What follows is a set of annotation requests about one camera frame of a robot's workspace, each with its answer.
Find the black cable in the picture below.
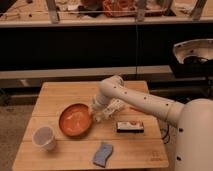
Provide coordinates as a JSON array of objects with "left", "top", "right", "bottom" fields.
[{"left": 161, "top": 123, "right": 171, "bottom": 145}]

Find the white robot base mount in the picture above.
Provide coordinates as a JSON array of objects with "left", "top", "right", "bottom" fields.
[{"left": 173, "top": 38, "right": 213, "bottom": 64}]

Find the wooden folding table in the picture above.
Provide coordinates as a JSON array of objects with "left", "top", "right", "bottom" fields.
[{"left": 13, "top": 82, "right": 169, "bottom": 171}]

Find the clear plastic bottle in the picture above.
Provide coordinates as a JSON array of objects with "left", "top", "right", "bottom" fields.
[{"left": 101, "top": 99, "right": 125, "bottom": 119}]

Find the orange ceramic bowl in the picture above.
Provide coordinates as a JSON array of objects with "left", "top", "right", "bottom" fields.
[{"left": 59, "top": 103, "right": 92, "bottom": 137}]

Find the blue sponge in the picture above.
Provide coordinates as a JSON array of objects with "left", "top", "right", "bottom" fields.
[{"left": 93, "top": 142, "right": 113, "bottom": 168}]

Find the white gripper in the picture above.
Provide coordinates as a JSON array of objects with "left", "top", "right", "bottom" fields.
[{"left": 90, "top": 105, "right": 103, "bottom": 123}]

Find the black rectangular box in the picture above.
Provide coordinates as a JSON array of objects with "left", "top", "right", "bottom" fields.
[{"left": 116, "top": 121, "right": 144, "bottom": 133}]

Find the orange crate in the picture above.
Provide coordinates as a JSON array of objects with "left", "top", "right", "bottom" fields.
[{"left": 102, "top": 0, "right": 135, "bottom": 17}]

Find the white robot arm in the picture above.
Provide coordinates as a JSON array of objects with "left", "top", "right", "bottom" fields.
[{"left": 92, "top": 75, "right": 213, "bottom": 171}]

